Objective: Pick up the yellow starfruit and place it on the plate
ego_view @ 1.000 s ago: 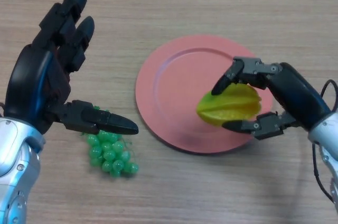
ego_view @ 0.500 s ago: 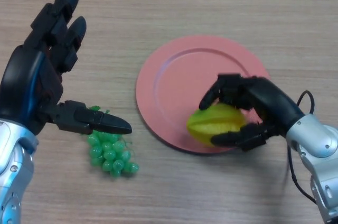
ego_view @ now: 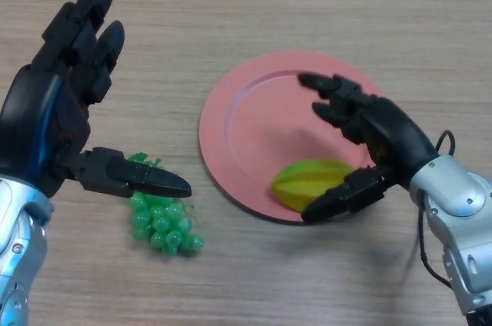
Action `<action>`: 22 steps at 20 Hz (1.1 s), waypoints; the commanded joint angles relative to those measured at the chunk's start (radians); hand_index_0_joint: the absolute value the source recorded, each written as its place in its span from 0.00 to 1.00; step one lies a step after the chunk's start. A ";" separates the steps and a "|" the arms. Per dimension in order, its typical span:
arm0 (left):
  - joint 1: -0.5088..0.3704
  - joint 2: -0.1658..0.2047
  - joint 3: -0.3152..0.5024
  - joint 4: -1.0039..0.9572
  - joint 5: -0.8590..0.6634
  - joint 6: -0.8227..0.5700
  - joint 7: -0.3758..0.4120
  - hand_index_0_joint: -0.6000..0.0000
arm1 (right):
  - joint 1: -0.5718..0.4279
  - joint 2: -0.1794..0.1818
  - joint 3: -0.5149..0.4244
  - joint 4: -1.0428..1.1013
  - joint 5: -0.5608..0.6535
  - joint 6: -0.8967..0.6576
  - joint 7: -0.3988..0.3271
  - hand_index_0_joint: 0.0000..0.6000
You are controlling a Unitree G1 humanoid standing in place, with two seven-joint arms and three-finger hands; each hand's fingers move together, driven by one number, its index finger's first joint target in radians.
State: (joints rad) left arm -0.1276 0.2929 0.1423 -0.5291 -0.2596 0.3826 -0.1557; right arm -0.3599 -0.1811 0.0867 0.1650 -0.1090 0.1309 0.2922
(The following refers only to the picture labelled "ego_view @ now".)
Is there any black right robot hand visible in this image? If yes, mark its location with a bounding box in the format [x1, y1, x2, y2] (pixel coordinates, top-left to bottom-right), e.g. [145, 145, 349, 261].
[298, 73, 440, 225]

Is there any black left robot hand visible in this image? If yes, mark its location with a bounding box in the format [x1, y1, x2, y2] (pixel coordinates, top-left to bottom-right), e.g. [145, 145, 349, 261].
[0, 0, 192, 199]

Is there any yellow starfruit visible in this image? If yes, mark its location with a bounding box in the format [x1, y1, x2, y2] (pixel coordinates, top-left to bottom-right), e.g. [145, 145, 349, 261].
[271, 158, 355, 212]

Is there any pink round plate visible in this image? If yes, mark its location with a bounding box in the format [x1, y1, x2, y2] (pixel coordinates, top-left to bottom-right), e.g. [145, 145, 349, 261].
[198, 51, 385, 226]

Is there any green grape bunch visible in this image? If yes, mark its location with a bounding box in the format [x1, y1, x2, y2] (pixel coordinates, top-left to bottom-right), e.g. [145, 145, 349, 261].
[126, 152, 204, 258]

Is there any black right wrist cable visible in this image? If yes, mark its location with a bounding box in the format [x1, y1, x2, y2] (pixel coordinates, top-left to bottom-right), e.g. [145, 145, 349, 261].
[417, 129, 457, 291]

